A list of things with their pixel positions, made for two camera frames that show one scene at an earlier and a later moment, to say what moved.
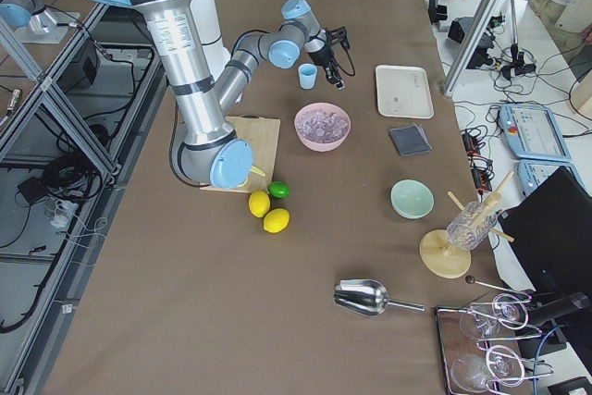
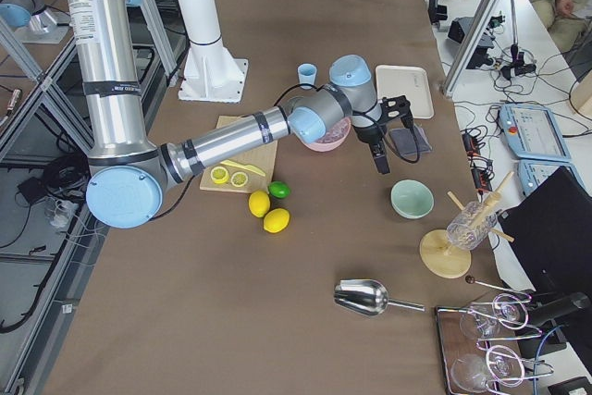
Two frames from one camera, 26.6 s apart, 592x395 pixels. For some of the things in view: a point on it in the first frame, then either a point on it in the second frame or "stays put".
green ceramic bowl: (412, 199) stays put
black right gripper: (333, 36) -> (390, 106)
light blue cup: (307, 72) stays put
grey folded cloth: (410, 140) stays put
